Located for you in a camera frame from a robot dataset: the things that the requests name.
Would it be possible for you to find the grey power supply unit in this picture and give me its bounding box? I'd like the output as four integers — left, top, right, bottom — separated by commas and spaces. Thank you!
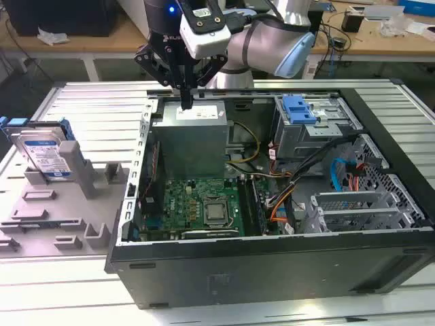
151, 101, 228, 179

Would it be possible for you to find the blue cardboard box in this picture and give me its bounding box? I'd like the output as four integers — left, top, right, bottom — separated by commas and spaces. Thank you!
397, 0, 435, 16

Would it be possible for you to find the green motherboard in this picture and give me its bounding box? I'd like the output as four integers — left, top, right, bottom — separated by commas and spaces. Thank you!
145, 176, 283, 238

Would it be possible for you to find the black cable bundle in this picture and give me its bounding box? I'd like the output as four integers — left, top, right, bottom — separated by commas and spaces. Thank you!
288, 134, 361, 184

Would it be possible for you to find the blue drive latch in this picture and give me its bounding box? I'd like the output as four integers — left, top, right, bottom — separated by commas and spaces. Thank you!
281, 96, 322, 126

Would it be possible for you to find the metal disk bay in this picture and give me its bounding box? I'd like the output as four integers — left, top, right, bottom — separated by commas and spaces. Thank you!
298, 190, 425, 235

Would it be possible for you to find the RAM stick in slot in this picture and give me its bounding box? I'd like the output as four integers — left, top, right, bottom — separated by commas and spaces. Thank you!
250, 176, 270, 236

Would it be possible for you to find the blue wire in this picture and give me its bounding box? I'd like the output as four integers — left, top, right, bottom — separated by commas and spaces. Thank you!
330, 158, 354, 193

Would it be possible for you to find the black graphics card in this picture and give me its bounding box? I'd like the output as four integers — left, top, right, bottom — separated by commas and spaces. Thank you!
181, 228, 241, 240

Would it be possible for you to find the silver CPU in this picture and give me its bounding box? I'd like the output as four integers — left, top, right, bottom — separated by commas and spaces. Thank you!
207, 202, 228, 221

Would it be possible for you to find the large black box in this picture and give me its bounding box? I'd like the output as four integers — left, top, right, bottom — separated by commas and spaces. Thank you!
3, 0, 118, 37

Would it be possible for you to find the clear plastic bag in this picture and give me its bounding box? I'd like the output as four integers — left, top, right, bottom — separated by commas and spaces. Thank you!
379, 15, 428, 37

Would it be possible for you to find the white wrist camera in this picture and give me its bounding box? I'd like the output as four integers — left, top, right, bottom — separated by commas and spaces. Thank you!
179, 13, 232, 59

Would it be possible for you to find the black PC case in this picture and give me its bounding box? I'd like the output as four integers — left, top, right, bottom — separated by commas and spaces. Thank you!
103, 86, 435, 310

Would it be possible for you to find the RAM stick on rack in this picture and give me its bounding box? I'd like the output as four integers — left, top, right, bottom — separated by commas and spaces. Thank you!
20, 221, 65, 229

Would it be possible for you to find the wooden desk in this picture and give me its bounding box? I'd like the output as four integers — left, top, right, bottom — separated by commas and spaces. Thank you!
0, 0, 435, 82

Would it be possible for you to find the metal drive cage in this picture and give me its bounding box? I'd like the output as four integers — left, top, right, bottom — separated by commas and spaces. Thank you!
273, 94, 364, 170

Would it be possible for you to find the crumpled white paper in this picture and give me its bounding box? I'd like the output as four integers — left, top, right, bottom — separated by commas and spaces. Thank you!
36, 26, 71, 47

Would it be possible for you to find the small black box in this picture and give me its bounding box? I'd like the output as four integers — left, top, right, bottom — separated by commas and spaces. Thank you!
341, 10, 364, 33

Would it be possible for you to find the hard disk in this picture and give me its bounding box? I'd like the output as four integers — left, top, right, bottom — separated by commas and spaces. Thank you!
0, 117, 74, 181

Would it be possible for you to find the orange yellow wire bundle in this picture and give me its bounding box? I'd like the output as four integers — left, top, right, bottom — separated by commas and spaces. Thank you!
266, 183, 298, 225

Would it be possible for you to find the grey parts rack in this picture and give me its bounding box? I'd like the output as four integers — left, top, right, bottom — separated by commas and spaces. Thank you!
0, 141, 132, 259

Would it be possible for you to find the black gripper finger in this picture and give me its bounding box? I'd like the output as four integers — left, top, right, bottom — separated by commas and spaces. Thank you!
134, 43, 188, 110
187, 55, 228, 110

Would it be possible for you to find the black RAM slot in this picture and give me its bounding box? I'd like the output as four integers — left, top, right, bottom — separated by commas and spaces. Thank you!
237, 177, 254, 238

